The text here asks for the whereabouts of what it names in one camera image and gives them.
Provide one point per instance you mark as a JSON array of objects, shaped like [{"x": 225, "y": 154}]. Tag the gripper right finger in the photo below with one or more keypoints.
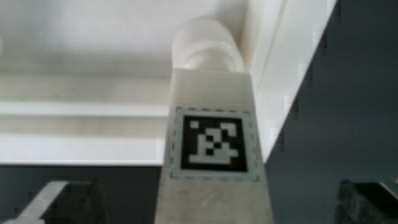
[{"x": 369, "y": 203}]

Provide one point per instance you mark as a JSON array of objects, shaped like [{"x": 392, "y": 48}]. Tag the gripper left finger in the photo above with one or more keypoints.
[{"x": 67, "y": 204}]

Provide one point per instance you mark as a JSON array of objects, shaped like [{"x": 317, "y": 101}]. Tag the white table leg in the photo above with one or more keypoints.
[{"x": 214, "y": 188}]

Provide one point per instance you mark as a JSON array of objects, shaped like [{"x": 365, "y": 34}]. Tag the white square tabletop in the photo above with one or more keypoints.
[{"x": 86, "y": 73}]

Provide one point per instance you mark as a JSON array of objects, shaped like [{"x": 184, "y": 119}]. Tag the white L-shaped fence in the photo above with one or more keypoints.
[{"x": 289, "y": 42}]

